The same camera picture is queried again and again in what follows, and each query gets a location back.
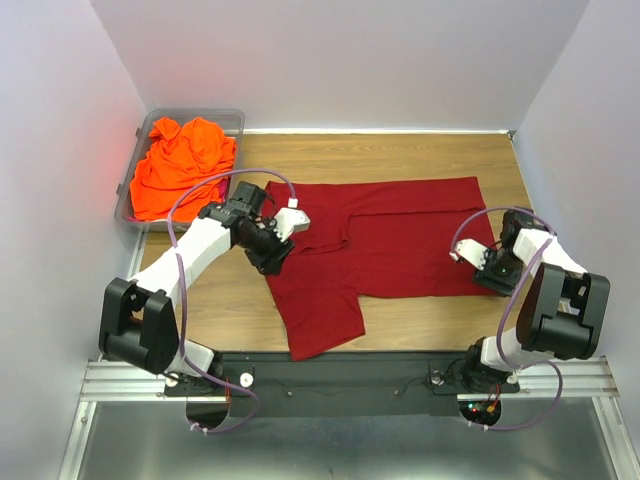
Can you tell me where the dark red t shirt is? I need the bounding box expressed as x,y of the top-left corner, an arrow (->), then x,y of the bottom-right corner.
266,177 -> 492,361

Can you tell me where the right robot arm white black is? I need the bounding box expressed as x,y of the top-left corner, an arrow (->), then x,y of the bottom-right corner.
449,206 -> 611,393

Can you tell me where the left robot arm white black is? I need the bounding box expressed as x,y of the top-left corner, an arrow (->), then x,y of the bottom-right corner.
98,182 -> 310,387

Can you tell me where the pink t shirt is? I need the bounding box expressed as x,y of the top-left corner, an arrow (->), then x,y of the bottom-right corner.
198,177 -> 230,218

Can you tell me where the orange t shirt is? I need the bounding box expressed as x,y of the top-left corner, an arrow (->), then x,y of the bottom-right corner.
129,117 -> 237,222

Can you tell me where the clear plastic bin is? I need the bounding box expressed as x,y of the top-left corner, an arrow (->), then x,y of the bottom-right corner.
114,108 -> 245,231

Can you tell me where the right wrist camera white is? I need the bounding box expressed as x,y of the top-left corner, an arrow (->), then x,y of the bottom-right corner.
449,239 -> 489,270

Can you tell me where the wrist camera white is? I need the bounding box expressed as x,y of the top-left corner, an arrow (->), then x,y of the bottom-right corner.
274,207 -> 311,242
449,239 -> 489,270

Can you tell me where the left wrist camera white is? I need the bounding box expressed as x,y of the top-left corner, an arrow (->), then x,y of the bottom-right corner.
274,207 -> 311,242

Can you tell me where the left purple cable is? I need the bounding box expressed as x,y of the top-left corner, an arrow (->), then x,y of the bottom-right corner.
167,168 -> 300,435

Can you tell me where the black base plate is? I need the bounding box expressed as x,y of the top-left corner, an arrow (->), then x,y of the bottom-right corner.
167,351 -> 519,418

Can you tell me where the aluminium frame rail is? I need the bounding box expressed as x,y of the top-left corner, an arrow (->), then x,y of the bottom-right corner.
57,234 -> 624,480

